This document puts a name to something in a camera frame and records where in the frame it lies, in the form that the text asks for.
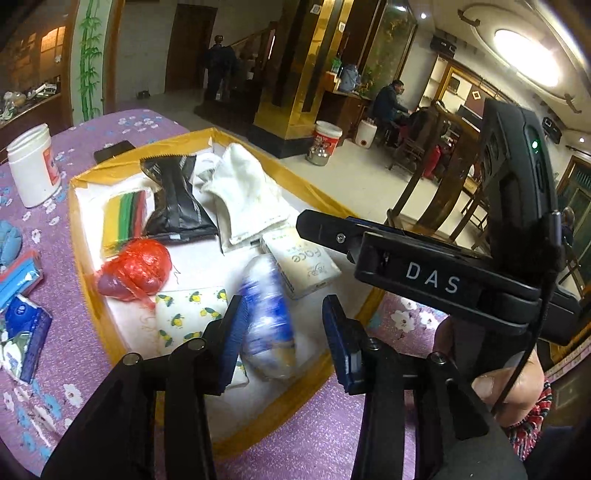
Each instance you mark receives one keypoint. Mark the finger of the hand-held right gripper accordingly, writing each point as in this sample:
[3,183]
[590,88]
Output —
[323,228]
[367,223]

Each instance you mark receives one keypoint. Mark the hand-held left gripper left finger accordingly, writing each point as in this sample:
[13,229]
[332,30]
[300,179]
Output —
[233,341]

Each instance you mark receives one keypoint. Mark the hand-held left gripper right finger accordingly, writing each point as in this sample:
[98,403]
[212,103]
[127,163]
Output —
[339,341]

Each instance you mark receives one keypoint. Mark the white tissue pack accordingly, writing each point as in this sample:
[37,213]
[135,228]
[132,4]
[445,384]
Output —
[300,263]

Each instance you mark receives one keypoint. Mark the blue white plastic pack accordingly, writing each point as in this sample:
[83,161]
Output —
[268,318]

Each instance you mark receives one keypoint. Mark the lemon print tissue pack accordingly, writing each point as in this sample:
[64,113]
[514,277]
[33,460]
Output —
[194,314]

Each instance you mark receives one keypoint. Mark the white cloth bag red label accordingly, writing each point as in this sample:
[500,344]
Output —
[240,194]

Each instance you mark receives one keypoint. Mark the yellow cardboard box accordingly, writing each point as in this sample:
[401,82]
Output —
[286,415]

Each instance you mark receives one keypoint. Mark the large red plastic bag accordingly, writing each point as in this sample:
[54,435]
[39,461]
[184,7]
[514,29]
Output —
[134,270]

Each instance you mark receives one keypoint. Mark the blue floral tissue pack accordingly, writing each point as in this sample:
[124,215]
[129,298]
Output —
[23,337]

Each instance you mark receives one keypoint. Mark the blue face mask packet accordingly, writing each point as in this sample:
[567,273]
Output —
[18,277]

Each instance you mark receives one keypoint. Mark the blue knitted cloth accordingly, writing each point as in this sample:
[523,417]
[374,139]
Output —
[9,242]

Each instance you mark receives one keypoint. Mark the person's right forearm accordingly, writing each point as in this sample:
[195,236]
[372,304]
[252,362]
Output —
[531,420]

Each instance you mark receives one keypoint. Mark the person's right hand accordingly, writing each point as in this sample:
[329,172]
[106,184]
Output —
[517,383]

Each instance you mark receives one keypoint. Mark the metal kettle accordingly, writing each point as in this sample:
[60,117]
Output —
[318,156]

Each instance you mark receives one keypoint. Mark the dark wooden chair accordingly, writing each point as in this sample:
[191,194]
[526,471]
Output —
[438,175]

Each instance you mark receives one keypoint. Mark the white plastic barrel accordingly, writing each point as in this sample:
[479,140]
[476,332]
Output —
[369,134]

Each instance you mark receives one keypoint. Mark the white bucket red print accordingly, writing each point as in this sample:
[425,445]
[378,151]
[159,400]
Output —
[328,136]

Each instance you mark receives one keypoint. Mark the wooden cabinet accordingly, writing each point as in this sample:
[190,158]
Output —
[341,108]

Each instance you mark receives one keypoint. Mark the blue water jug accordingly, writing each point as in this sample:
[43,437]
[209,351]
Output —
[348,78]

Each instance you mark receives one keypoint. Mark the black foil packet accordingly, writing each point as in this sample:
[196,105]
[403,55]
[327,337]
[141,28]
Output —
[178,198]

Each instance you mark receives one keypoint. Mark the golden pillar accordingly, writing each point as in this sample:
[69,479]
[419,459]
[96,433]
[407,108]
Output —
[304,69]

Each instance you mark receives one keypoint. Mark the coloured strips packet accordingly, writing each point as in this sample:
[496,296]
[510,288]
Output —
[124,217]

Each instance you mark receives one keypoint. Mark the wooden staircase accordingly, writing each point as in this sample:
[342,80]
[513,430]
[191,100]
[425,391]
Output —
[249,64]

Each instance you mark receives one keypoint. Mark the black phone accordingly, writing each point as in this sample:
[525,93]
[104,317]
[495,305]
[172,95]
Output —
[113,151]

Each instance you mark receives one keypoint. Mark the brown wooden door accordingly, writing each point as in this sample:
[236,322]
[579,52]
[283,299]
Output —
[189,46]

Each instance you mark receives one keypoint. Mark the oval ceiling lamp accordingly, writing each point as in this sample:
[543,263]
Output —
[521,46]

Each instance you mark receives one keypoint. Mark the white plastic jar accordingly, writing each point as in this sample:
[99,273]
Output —
[32,170]

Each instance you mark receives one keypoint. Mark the bamboo painted pillar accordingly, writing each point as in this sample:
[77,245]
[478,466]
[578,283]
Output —
[90,60]

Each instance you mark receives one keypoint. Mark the wooden counter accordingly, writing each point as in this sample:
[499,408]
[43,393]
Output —
[32,115]

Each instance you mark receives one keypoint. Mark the clutter pile on counter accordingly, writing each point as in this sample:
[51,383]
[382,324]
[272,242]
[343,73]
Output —
[23,94]

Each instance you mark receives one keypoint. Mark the wood framed glass partition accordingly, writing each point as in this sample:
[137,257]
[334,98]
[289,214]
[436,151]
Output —
[37,46]

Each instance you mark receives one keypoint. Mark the green landscape wall panel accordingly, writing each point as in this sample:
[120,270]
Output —
[392,41]

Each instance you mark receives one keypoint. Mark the black wall speaker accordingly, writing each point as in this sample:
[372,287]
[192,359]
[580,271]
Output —
[441,46]

